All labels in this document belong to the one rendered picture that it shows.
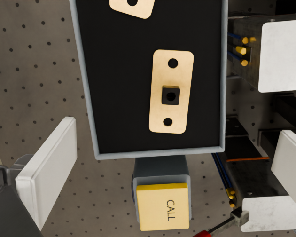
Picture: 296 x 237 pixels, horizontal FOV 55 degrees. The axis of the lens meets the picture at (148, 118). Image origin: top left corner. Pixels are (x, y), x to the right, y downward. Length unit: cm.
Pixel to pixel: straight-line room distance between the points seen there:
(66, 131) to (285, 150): 13
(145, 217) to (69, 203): 62
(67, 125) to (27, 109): 68
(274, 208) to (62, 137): 41
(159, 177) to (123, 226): 65
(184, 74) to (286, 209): 32
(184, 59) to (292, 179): 15
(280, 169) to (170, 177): 18
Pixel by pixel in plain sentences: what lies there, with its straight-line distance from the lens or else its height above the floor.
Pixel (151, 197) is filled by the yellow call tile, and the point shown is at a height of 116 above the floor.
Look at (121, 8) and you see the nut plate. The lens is 27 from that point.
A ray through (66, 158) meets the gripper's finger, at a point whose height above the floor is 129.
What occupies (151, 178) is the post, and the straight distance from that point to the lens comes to 35.
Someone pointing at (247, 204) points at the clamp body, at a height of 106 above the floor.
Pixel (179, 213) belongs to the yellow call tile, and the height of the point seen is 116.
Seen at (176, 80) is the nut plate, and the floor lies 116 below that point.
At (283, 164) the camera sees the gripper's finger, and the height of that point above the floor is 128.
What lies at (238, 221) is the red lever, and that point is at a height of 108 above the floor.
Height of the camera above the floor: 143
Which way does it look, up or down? 69 degrees down
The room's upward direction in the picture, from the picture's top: 178 degrees counter-clockwise
